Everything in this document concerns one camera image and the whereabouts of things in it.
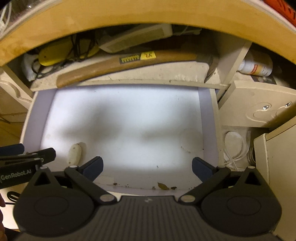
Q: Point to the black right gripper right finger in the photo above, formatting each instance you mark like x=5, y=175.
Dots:
x=227, y=186

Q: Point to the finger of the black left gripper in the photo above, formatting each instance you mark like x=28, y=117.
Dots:
x=48, y=155
x=12, y=150

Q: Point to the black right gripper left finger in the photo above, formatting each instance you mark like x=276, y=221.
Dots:
x=74, y=185

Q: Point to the white plastic drawer fitting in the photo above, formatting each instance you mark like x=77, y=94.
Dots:
x=74, y=155

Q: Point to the white open drawer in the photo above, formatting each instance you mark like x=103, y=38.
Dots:
x=145, y=134

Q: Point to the dry leaf debris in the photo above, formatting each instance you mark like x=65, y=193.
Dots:
x=163, y=186

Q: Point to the cream carved cabinet door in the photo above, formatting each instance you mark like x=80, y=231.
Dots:
x=257, y=105

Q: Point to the yellow plastic device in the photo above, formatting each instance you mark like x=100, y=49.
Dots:
x=70, y=48

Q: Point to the white bottle with label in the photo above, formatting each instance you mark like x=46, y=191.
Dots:
x=256, y=66

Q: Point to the grey vented electronics box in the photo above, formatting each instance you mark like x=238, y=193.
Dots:
x=138, y=35

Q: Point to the wooden handle hammer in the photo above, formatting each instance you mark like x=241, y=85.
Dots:
x=138, y=60

